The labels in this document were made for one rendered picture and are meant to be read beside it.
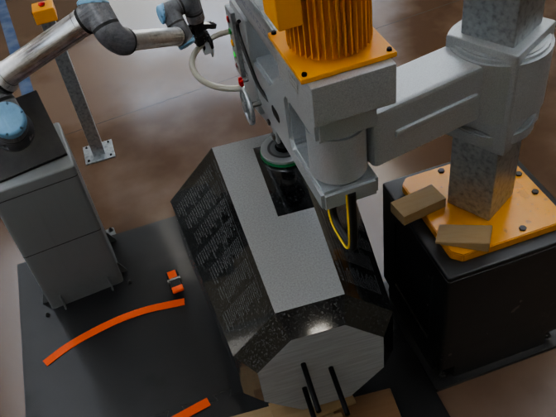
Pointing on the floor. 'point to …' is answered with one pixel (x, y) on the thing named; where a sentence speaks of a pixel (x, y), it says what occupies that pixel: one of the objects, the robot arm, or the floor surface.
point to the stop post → (100, 152)
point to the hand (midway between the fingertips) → (208, 51)
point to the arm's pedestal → (59, 230)
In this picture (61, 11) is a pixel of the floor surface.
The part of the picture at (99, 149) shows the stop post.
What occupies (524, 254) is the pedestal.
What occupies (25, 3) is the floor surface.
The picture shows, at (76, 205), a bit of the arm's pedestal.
